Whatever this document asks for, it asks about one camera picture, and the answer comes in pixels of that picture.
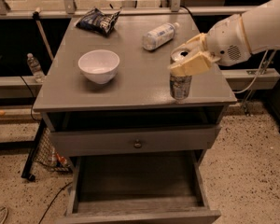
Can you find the closed grey upper drawer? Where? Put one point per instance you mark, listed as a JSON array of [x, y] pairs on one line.
[[86, 143]]

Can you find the wire mesh basket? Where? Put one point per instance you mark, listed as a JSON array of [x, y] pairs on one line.
[[47, 156]]

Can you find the black metal frame leg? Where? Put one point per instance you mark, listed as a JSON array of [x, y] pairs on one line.
[[26, 172]]

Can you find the wooden broom handle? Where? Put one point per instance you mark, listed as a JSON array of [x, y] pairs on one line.
[[36, 17]]

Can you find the dark blue chip bag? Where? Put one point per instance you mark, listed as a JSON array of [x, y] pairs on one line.
[[97, 21]]

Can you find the round brass drawer knob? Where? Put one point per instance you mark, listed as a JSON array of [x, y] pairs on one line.
[[137, 144]]

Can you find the open grey wooden drawer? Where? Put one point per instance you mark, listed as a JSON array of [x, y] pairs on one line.
[[148, 188]]

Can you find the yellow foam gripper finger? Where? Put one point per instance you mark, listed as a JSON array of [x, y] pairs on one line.
[[199, 63], [195, 44]]

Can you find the small standing water bottle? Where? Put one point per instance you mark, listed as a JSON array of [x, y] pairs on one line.
[[35, 68]]

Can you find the grey wooden drawer cabinet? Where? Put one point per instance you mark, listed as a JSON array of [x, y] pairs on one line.
[[138, 97]]

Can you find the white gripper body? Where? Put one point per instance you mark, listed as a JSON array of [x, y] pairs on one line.
[[226, 41]]

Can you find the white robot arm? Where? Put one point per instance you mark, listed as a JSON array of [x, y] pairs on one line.
[[262, 28]]

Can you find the silver redbull can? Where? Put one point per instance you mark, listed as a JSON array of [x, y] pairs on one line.
[[179, 86]]

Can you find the white ceramic bowl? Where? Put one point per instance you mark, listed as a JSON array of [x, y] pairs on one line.
[[99, 66]]

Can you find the clear plastic bottle lying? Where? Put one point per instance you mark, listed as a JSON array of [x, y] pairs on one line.
[[159, 36]]

